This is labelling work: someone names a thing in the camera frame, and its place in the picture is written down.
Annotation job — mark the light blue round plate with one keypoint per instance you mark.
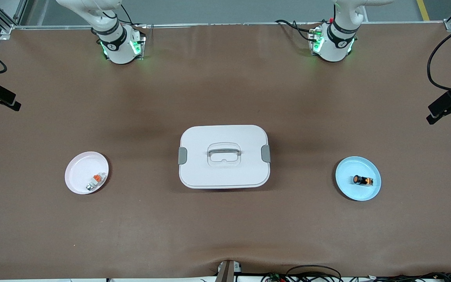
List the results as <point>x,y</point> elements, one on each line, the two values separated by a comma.
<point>356,194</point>

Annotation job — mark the black orange push-button switch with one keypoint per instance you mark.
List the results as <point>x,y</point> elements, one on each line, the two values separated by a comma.
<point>362,180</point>

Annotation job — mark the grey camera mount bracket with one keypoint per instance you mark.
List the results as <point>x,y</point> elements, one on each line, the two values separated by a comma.
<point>225,272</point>

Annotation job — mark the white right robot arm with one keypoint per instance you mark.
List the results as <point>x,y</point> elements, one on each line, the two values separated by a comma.
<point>118,49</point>

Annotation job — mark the silver table edge rail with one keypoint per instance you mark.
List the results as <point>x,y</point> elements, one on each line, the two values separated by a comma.
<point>229,24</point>

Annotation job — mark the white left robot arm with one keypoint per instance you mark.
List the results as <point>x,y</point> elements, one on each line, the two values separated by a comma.
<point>333,49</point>

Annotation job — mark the small white orange connector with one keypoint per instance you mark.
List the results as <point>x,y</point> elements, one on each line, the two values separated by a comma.
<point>97,178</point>

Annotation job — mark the white lidded storage box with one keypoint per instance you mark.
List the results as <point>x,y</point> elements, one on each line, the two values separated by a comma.
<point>225,172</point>

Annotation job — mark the brown table cover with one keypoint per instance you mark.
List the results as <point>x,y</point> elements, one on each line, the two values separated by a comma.
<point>225,227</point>

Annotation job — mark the pink round plate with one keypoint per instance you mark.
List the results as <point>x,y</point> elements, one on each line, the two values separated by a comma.
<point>80,172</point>

